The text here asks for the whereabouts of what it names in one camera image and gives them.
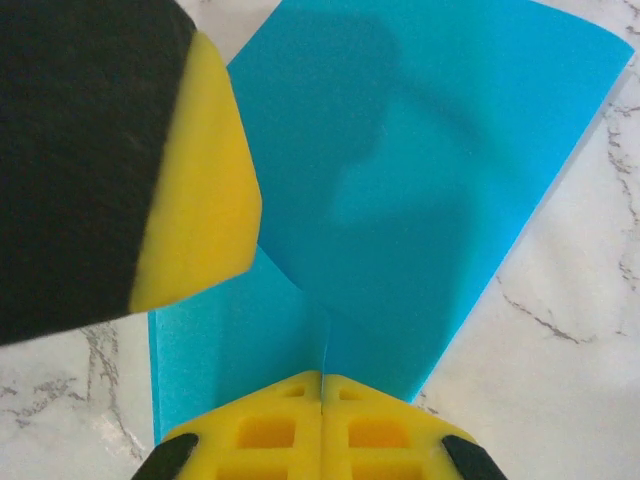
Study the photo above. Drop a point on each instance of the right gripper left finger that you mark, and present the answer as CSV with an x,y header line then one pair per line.
x,y
260,440

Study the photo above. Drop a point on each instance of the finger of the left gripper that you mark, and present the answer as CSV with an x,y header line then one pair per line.
x,y
100,150

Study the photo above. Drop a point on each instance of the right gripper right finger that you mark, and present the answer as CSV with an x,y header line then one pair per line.
x,y
390,440

